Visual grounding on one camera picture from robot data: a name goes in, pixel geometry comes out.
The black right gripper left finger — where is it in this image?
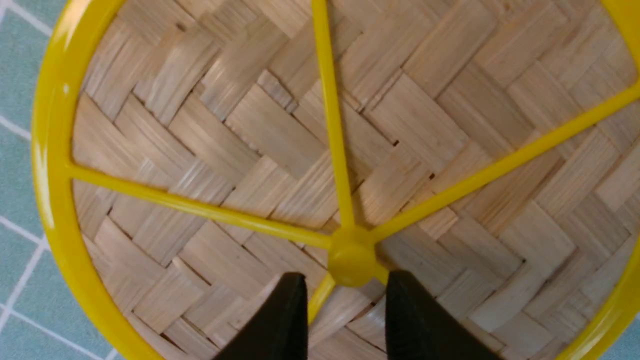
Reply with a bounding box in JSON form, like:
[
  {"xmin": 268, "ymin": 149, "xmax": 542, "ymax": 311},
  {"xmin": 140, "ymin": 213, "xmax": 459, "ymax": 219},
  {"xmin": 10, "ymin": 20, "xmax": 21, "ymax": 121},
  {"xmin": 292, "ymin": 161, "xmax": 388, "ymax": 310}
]
[{"xmin": 215, "ymin": 272, "xmax": 309, "ymax": 360}]

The yellow woven bamboo steamer lid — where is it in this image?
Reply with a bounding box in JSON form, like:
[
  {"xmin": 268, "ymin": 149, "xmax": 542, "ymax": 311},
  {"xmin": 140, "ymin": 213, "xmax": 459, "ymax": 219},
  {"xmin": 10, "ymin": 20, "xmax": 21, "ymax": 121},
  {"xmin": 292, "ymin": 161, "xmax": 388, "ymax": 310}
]
[{"xmin": 31, "ymin": 0, "xmax": 640, "ymax": 360}]

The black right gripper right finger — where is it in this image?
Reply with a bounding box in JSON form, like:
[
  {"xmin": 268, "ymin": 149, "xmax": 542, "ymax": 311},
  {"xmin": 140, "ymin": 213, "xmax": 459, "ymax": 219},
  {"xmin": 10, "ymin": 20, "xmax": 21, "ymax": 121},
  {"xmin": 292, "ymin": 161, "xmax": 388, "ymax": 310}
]
[{"xmin": 385, "ymin": 270, "xmax": 500, "ymax": 360}]

